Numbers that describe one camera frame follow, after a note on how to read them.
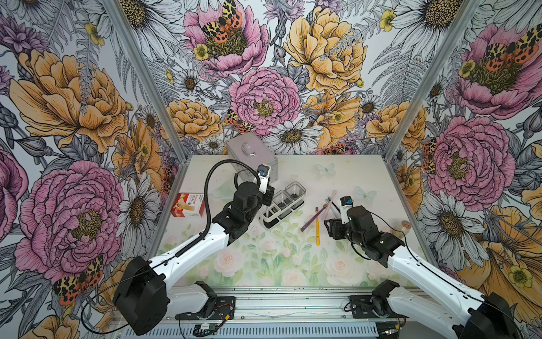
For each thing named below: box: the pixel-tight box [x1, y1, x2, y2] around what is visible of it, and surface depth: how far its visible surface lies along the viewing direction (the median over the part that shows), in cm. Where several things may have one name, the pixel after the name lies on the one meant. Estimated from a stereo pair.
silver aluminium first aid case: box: [225, 132, 279, 183], surface depth 107 cm
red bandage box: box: [170, 193, 205, 218], surface depth 99 cm
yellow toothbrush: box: [314, 206, 321, 247], surface depth 94 cm
